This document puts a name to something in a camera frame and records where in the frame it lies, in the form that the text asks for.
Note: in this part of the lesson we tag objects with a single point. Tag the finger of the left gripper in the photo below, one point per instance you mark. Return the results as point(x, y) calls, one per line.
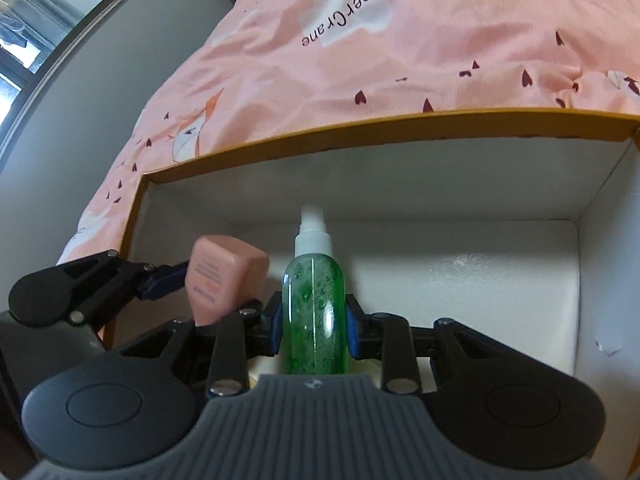
point(163, 281)

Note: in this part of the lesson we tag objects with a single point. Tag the window frame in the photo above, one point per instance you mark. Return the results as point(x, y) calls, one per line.
point(36, 38)

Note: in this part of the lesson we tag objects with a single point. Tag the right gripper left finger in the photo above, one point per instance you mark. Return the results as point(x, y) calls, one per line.
point(254, 329)

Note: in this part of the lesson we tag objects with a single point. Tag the orange cardboard box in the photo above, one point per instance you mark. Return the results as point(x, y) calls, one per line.
point(522, 224)

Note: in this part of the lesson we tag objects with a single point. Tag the pink cloud print duvet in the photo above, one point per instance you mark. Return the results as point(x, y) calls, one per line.
point(272, 67)

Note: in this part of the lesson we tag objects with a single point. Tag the green spray bottle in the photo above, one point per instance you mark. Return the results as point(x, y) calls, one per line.
point(314, 335)

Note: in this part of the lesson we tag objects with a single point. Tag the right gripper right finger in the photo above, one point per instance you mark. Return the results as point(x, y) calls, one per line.
point(387, 338)

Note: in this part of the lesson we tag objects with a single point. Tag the pink cosmetic tube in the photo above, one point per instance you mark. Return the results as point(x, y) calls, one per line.
point(223, 273)

